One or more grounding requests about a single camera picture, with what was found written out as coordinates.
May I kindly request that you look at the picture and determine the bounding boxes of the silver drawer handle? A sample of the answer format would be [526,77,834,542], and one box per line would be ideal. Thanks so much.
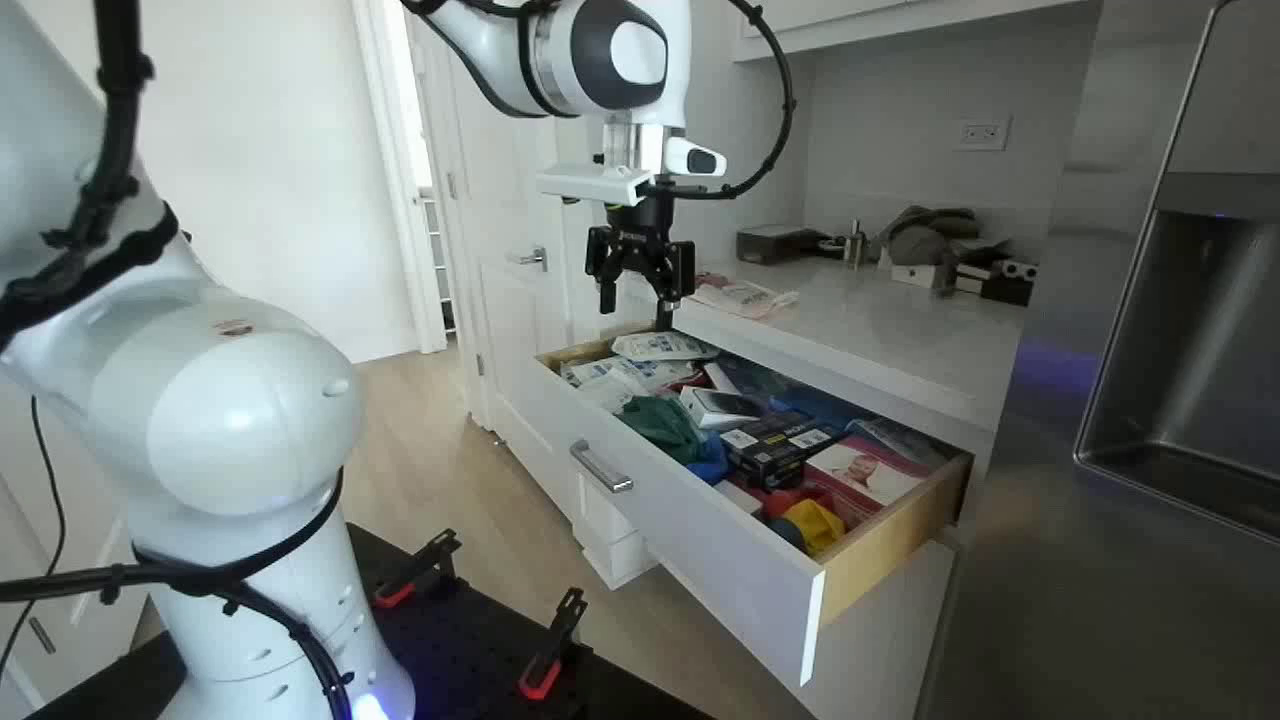
[570,435,641,500]

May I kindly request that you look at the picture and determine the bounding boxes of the blue cloth item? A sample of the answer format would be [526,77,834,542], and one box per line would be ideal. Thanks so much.
[757,386,862,442]

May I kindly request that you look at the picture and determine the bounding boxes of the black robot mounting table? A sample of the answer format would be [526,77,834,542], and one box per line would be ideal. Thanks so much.
[25,522,712,720]

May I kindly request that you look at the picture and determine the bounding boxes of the white flat box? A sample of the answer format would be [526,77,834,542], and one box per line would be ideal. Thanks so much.
[673,386,765,435]

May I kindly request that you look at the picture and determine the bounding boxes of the small blue item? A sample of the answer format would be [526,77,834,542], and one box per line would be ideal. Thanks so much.
[686,435,736,487]

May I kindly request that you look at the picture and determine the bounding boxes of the white base cabinet with countertop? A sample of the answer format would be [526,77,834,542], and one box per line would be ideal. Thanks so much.
[456,250,1034,720]

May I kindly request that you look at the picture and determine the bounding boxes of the red and white packets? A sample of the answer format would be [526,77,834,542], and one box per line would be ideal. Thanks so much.
[804,429,942,511]

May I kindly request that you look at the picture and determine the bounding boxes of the white wall outlet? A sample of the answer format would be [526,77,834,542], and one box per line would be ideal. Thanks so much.
[955,117,1017,155]

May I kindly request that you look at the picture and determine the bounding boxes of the black clamp with red tip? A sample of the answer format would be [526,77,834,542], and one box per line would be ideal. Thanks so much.
[511,585,591,708]
[370,524,466,617]

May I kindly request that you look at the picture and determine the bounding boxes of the yellow item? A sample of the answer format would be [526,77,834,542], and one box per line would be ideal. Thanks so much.
[780,497,849,561]

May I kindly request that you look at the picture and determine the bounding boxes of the stainless steel refrigerator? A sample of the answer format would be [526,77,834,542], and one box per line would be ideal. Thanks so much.
[916,0,1280,720]

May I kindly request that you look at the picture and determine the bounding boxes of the white and teal package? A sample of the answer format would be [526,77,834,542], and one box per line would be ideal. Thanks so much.
[609,329,712,373]

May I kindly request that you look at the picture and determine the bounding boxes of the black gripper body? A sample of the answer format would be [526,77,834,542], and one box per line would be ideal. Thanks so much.
[585,171,700,292]

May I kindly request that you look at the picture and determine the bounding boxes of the white wall cabinet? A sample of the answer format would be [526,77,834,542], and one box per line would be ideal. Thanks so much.
[729,0,1112,65]

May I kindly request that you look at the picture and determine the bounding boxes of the black box with labels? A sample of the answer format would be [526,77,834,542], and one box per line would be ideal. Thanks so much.
[726,421,840,491]

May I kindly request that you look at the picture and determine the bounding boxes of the white open drawer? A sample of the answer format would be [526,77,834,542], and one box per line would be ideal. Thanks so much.
[486,329,977,694]

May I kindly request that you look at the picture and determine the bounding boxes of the black cylindrical items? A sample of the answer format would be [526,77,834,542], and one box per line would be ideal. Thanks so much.
[928,250,1046,308]

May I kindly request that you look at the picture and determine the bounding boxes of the green towel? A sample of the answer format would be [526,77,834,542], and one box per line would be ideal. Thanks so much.
[616,393,712,464]

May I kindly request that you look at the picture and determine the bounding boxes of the white door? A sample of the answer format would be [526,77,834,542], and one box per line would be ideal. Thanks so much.
[404,0,597,405]

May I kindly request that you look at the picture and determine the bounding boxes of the white plastic packet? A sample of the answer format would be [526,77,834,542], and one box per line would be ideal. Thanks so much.
[556,351,660,414]

